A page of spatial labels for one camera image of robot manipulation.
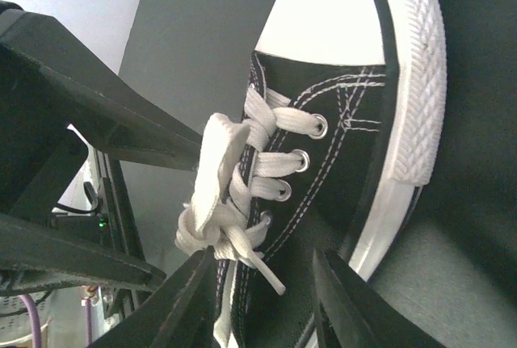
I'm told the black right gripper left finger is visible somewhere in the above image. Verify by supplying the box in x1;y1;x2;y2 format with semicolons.
91;246;216;348

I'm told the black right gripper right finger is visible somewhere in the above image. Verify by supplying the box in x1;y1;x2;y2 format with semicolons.
313;249;442;348

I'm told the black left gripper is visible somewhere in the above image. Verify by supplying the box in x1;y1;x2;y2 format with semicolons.
1;2;201;296

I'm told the white shoelace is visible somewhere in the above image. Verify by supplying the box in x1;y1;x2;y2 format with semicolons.
174;85;328;295

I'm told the black canvas sneaker white sole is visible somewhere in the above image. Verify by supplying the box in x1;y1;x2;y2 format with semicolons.
213;0;447;347

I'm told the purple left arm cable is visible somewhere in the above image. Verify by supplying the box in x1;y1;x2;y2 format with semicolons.
18;293;44;348

